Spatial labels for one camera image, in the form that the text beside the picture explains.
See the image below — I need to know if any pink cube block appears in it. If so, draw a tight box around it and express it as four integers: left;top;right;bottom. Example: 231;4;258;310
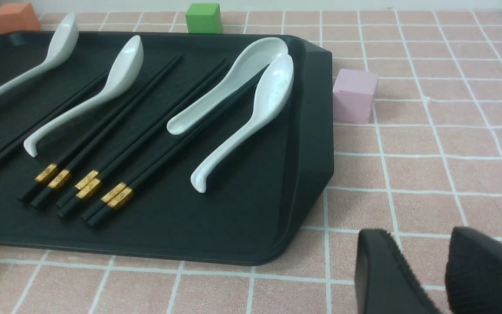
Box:
332;69;379;124

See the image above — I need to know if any black chopstick gold band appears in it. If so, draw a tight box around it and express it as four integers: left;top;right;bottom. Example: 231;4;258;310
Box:
0;76;110;190
86;70;269;228
56;58;228;219
30;55;185;209
81;65;265;222
31;55;229;217
0;69;109;167
17;53;183;206

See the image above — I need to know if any white ceramic spoon far right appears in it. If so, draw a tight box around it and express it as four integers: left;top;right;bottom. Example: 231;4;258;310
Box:
190;55;294;193

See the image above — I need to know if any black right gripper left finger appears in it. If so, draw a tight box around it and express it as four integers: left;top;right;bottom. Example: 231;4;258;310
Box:
354;229;440;314

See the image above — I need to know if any white ceramic spoon far left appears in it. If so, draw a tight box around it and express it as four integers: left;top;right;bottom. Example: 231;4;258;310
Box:
0;12;79;96

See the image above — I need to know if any orange cube block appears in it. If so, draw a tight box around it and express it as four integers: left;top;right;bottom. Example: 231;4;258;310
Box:
0;2;41;34

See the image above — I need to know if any pink checkered tablecloth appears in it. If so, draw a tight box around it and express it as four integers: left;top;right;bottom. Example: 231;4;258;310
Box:
0;9;502;314

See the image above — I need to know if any white ceramic spoon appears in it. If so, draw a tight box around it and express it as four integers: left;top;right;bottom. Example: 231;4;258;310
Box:
166;37;288;135
190;55;294;193
23;35;144;157
0;12;79;96

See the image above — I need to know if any black plastic tray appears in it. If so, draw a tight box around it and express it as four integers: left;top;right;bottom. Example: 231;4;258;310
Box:
0;32;333;266

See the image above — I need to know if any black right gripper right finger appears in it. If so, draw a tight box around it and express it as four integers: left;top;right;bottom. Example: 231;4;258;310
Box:
445;227;502;314

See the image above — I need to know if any green cube block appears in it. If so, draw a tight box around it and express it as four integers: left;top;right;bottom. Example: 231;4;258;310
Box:
185;3;224;34

